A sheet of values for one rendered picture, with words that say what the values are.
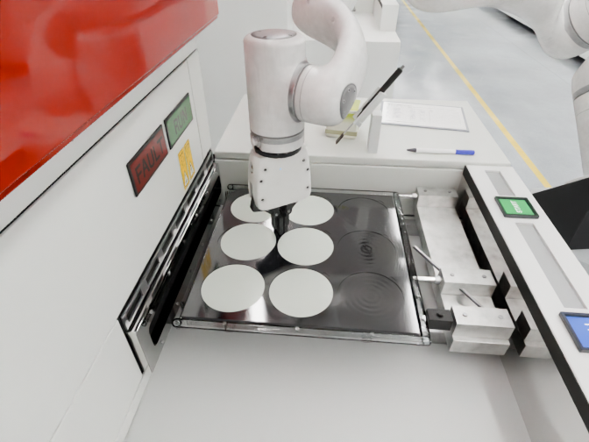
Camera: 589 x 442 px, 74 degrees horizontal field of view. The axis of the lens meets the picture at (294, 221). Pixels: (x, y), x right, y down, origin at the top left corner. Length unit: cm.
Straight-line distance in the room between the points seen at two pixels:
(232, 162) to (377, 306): 45
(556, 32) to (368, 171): 51
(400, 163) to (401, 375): 43
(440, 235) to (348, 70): 39
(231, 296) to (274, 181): 19
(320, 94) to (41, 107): 32
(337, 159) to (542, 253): 41
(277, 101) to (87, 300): 33
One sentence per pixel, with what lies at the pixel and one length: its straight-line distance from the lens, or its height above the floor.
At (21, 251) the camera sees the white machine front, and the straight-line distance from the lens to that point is 39.
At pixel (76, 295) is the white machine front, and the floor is 106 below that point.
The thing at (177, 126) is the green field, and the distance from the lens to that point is 67.
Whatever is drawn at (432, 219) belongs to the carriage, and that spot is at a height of 88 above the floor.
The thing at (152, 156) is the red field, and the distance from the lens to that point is 58.
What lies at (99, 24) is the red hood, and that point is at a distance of 39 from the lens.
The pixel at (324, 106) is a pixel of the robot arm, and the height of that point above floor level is 117.
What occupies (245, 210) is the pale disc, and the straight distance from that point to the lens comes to 78.
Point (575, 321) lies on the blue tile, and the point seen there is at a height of 96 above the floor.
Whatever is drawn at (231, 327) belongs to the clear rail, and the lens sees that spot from 58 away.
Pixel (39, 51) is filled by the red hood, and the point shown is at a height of 129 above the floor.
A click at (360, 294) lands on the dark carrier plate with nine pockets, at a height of 90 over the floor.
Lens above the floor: 136
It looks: 38 degrees down
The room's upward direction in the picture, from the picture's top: straight up
